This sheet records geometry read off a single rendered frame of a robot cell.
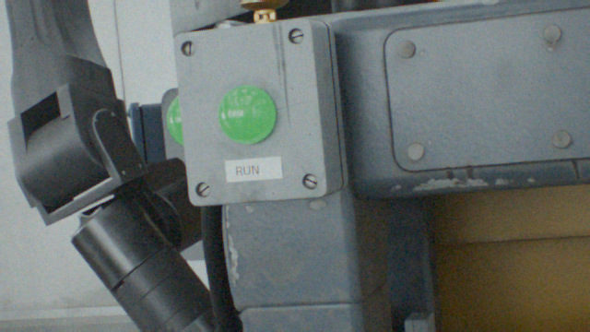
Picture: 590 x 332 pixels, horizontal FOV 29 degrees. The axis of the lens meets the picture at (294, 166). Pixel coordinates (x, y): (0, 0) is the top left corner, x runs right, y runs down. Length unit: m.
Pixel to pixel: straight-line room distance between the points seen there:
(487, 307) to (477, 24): 0.36
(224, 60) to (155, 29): 5.71
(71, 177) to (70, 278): 5.80
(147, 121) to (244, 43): 0.51
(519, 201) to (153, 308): 0.28
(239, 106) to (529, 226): 0.34
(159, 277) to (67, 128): 0.12
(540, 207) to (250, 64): 0.33
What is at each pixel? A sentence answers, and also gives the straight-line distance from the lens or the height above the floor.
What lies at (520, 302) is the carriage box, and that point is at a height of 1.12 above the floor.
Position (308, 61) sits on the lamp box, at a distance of 0.57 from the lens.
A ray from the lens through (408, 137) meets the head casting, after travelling 0.61.
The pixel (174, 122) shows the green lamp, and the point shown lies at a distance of 0.60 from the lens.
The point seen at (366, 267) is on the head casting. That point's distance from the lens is 0.64.
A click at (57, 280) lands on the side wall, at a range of 6.66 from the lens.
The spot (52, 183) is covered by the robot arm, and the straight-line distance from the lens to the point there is 0.84.
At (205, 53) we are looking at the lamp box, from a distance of 0.59.
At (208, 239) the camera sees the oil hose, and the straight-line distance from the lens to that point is 0.66.
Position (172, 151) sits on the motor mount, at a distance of 1.07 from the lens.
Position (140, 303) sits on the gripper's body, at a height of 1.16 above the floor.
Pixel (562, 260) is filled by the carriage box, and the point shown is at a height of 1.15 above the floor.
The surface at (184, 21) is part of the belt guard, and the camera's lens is 1.08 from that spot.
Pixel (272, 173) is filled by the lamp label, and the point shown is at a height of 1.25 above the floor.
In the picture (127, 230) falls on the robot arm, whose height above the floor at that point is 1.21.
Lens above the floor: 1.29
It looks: 3 degrees down
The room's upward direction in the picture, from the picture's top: 6 degrees counter-clockwise
